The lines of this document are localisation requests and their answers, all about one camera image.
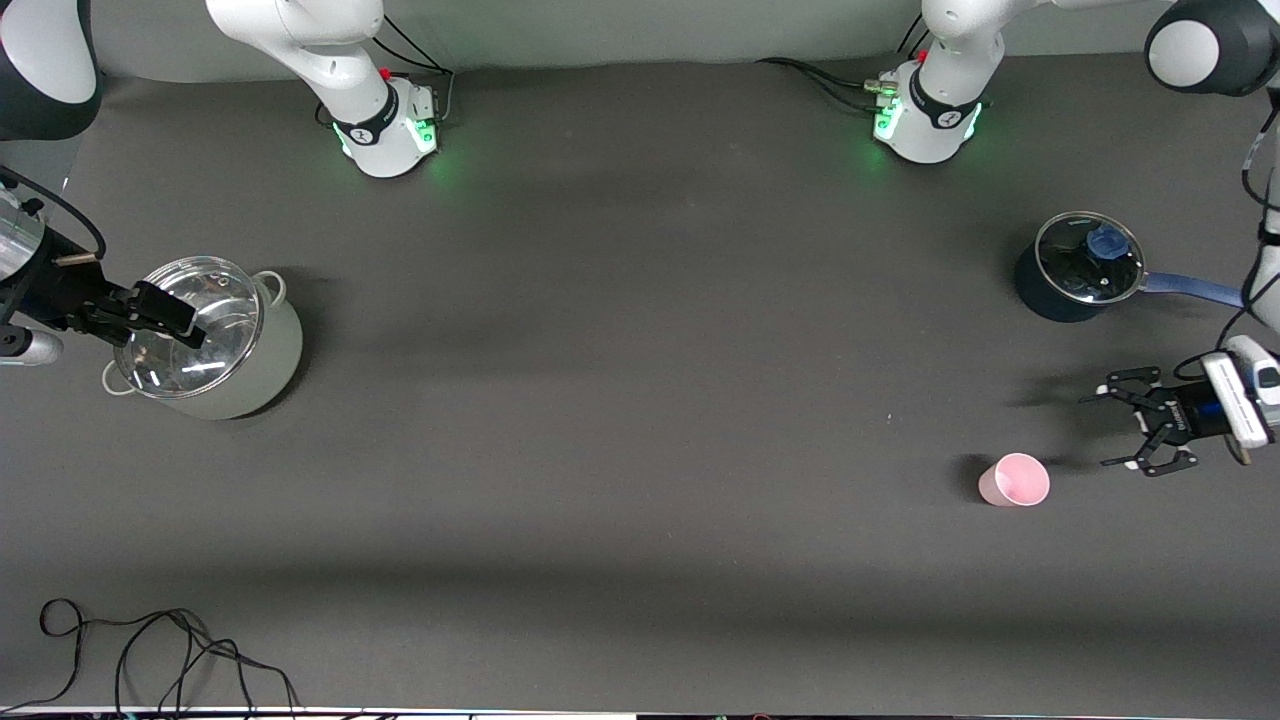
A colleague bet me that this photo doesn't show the pink plastic cup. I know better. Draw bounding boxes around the pink plastic cup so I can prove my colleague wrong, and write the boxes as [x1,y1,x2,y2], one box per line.
[978,452,1051,508]

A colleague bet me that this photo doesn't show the thin black loose cable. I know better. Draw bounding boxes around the thin black loose cable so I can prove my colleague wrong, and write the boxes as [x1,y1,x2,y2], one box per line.
[0,598,301,716]

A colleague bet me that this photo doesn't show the black right arm wrist cable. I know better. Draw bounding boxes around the black right arm wrist cable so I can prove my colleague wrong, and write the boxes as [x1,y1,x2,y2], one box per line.
[0,165,109,263]

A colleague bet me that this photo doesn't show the black left arm base cables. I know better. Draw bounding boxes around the black left arm base cables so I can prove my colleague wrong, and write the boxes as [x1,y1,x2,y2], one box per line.
[755,20,936,113]

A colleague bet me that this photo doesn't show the glass lid with blue knob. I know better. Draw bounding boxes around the glass lid with blue knob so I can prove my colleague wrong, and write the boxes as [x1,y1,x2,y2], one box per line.
[1034,211,1146,306]

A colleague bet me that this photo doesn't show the dark blue saucepan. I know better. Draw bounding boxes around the dark blue saucepan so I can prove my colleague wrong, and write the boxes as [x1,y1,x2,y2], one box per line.
[1014,215,1246,324]

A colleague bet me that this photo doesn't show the pale green cooking pot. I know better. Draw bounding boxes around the pale green cooking pot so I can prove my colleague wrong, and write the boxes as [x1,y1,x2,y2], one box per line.
[100,258,304,421]

